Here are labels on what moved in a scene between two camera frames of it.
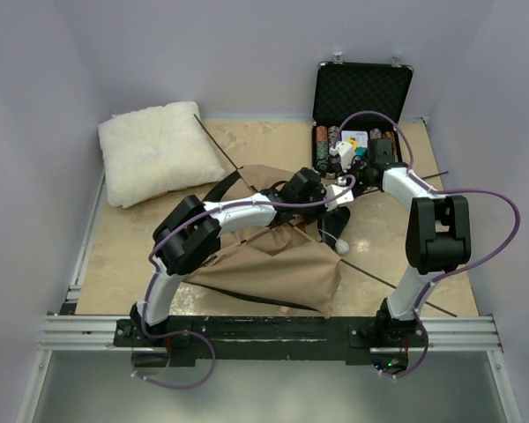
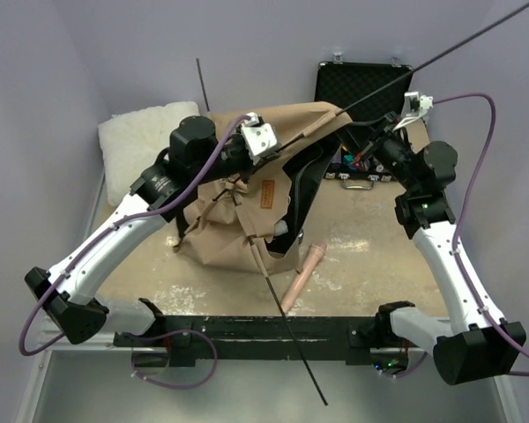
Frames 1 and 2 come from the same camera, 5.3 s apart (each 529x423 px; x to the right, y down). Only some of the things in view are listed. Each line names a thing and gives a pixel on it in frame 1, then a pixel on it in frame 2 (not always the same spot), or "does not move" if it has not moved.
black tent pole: [233, 162] to [262, 260]
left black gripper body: [310, 212] to [251, 164]
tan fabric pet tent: [281, 263] to [251, 218]
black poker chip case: [357, 102] does not move
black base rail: [226, 342] does not move
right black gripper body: [361, 175] to [389, 146]
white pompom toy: [340, 247] to [280, 227]
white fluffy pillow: [152, 151] does not move
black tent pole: [222, 182] to [396, 79]
